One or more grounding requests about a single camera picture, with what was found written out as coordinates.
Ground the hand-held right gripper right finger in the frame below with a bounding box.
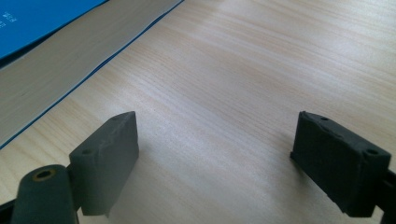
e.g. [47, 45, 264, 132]
[290, 110, 392, 218]

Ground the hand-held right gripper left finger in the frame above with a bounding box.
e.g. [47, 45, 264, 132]
[68, 110, 140, 217]

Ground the thick blue book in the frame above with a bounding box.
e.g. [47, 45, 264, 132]
[0, 0, 185, 150]

